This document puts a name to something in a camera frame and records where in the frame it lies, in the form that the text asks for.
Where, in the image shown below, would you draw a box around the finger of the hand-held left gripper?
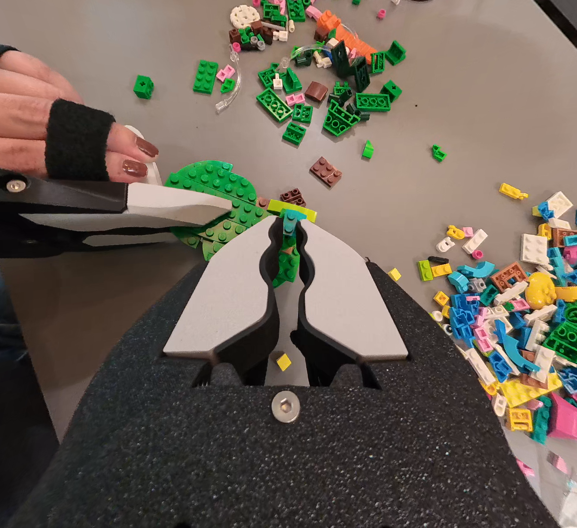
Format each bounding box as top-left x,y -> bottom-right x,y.
18,183 -> 234,231
81,227 -> 185,248

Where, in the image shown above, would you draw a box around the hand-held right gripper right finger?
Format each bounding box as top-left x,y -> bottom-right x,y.
293,219 -> 409,384

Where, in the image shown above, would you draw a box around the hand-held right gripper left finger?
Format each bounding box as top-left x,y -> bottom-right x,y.
163,216 -> 282,383

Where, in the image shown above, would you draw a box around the green lego plate assembly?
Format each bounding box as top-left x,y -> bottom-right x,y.
165,160 -> 318,263

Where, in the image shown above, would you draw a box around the small teal green lego piece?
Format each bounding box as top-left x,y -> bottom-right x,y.
273,209 -> 304,290

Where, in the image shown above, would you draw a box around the small colourful lego pieces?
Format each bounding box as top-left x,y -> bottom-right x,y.
271,181 -> 577,479

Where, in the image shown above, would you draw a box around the reddish brown lego plate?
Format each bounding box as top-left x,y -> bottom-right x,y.
310,157 -> 343,188

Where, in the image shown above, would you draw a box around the cluster of green lego parts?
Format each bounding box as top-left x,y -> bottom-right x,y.
133,0 -> 448,164

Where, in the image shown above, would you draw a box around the person's left hand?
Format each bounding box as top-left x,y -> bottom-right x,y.
0,46 -> 161,184

